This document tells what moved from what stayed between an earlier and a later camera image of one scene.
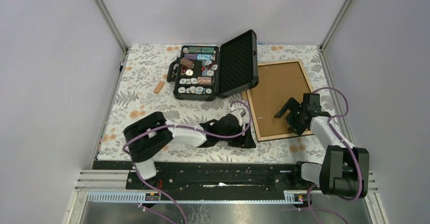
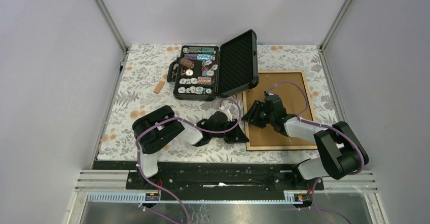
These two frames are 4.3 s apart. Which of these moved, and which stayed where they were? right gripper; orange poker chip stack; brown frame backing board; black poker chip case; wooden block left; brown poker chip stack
Moved: right gripper; brown frame backing board
Stayed: orange poker chip stack; black poker chip case; wooden block left; brown poker chip stack
